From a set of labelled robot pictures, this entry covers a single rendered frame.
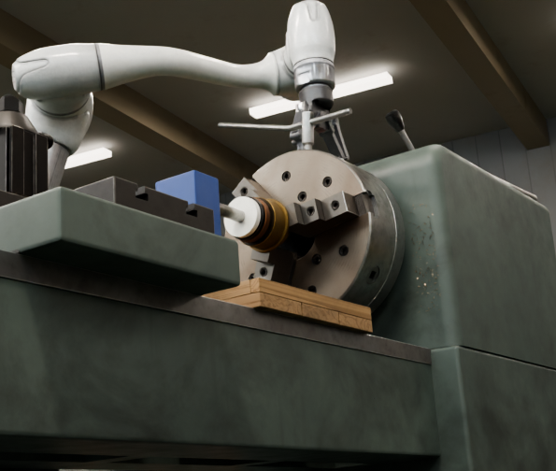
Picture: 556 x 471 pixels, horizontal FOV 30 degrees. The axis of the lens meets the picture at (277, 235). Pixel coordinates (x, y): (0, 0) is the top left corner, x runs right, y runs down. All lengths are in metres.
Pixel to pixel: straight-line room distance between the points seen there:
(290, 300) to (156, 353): 0.29
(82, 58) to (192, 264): 1.08
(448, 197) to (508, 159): 7.65
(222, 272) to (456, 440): 0.69
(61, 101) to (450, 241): 0.90
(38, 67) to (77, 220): 1.17
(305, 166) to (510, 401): 0.58
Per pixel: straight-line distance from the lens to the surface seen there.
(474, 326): 1.88
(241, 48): 7.60
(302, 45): 2.28
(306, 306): 1.47
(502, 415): 1.92
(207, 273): 1.21
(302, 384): 1.45
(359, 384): 1.59
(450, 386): 1.80
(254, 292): 1.38
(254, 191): 1.82
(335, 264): 1.76
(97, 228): 1.08
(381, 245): 1.77
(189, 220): 1.25
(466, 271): 1.90
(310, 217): 1.73
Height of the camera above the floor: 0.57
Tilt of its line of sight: 16 degrees up
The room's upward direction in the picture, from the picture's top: 4 degrees counter-clockwise
